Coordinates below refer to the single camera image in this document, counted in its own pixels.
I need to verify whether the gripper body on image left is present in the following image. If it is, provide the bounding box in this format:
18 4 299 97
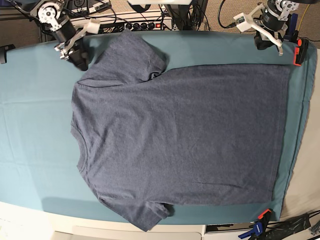
53 19 85 60

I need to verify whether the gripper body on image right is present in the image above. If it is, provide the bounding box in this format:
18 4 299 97
254 7 288 55

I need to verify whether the blue-grey heathered T-shirt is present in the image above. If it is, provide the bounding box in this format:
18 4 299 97
71 30 291 231

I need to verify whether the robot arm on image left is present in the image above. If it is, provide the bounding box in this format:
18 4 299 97
13 0 89 71

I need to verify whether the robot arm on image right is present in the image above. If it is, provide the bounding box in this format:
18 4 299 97
253 0 319 43

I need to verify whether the blue black clamp top right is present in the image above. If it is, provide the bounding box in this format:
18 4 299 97
283 13 299 43

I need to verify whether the orange black clamp top right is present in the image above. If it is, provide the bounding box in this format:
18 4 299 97
293 39 310 66

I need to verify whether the black clamp left edge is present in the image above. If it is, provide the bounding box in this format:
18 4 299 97
0 44 16 64

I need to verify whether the white power strip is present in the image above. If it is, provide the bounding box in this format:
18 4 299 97
71 15 173 34

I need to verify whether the teal table cloth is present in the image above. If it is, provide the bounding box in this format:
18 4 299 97
0 31 320 225

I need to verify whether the orange blue clamp bottom right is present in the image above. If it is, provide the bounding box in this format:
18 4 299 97
238 208 273 240

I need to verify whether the black bag bottom right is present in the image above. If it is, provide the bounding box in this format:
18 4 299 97
261 210 320 240

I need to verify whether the white drawer unit front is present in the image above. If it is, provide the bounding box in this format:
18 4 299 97
50 225 247 240

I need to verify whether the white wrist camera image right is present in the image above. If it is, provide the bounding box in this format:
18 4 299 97
233 12 252 33

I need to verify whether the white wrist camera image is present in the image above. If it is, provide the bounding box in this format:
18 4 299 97
233 12 252 33
85 18 101 34

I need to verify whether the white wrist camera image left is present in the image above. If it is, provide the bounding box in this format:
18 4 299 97
85 18 101 34

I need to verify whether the yellow cable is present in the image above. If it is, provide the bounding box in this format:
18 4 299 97
298 2 311 31

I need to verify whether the black camera cable image right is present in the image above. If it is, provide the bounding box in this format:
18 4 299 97
217 0 236 30

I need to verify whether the white overhead mount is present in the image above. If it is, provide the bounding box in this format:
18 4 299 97
127 0 192 5

